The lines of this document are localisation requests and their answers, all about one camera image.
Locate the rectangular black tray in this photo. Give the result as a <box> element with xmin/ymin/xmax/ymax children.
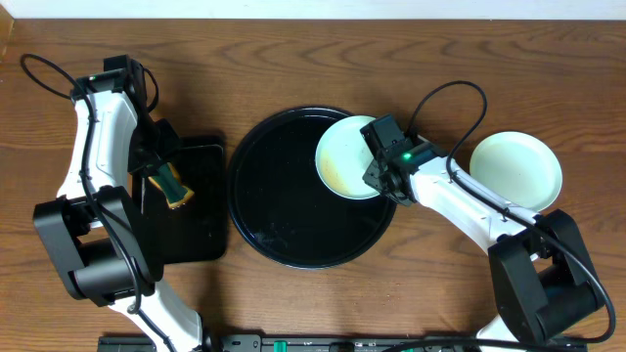
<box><xmin>132</xmin><ymin>135</ymin><xmax>228</xmax><ymax>264</ymax></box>

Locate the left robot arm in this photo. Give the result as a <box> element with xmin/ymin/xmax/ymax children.
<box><xmin>33</xmin><ymin>62</ymin><xmax>204</xmax><ymax>351</ymax></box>

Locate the light blue plate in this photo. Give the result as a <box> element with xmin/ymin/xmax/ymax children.
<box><xmin>469</xmin><ymin>131</ymin><xmax>563</xmax><ymax>212</ymax></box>
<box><xmin>315</xmin><ymin>115</ymin><xmax>380</xmax><ymax>200</ymax></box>

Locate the green and yellow sponge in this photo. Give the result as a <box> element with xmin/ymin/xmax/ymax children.
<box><xmin>149</xmin><ymin>162</ymin><xmax>195</xmax><ymax>209</ymax></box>

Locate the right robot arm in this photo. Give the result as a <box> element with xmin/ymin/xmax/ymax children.
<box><xmin>363</xmin><ymin>139</ymin><xmax>616</xmax><ymax>350</ymax></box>

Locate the round black tray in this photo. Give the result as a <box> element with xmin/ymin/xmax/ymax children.
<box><xmin>227</xmin><ymin>106</ymin><xmax>396</xmax><ymax>269</ymax></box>

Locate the black aluminium rail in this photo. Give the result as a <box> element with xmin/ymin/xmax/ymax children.
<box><xmin>96</xmin><ymin>333</ymin><xmax>587</xmax><ymax>352</ymax></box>

